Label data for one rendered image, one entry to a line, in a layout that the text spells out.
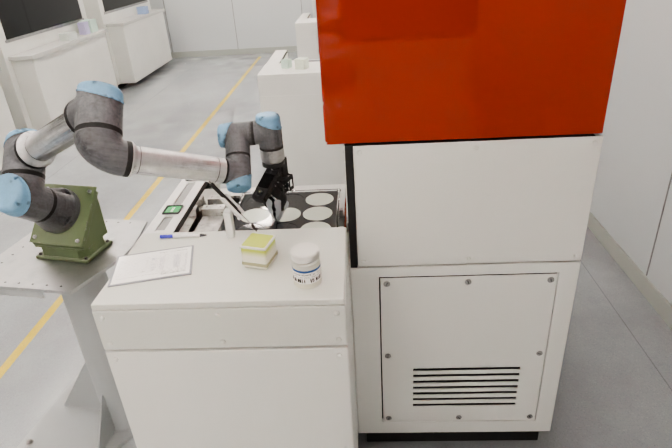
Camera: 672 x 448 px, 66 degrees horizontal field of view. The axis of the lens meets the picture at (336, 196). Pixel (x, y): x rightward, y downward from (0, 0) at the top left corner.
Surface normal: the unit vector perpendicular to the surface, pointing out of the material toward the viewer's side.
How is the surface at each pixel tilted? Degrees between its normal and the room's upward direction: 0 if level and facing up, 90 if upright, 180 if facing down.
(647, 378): 0
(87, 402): 90
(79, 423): 0
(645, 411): 0
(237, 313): 90
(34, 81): 90
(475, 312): 90
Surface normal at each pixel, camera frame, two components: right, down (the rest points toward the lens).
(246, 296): -0.06, -0.90
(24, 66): -0.04, 0.44
